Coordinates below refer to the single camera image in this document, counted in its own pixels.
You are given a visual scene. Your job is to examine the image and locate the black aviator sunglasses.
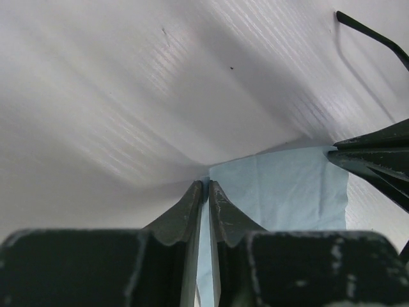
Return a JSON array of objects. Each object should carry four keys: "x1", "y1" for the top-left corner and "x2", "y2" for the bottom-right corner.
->
[{"x1": 335, "y1": 11, "x2": 408, "y2": 70}]

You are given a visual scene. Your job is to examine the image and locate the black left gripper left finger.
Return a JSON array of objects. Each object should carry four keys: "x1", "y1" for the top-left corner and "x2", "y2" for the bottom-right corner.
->
[{"x1": 1, "y1": 181, "x2": 203, "y2": 306}]

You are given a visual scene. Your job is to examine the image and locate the light blue cleaning cloth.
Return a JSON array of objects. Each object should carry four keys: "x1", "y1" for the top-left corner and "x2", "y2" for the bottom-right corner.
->
[{"x1": 193, "y1": 145, "x2": 349, "y2": 307}]

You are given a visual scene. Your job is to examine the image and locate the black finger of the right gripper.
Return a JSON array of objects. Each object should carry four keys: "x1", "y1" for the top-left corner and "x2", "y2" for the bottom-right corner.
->
[
  {"x1": 327, "y1": 148, "x2": 408, "y2": 211},
  {"x1": 334, "y1": 119, "x2": 409, "y2": 150}
]

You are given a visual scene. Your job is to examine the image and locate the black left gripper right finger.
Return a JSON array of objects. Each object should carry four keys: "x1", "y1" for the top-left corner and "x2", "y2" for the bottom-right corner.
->
[{"x1": 209, "y1": 181, "x2": 408, "y2": 306}]

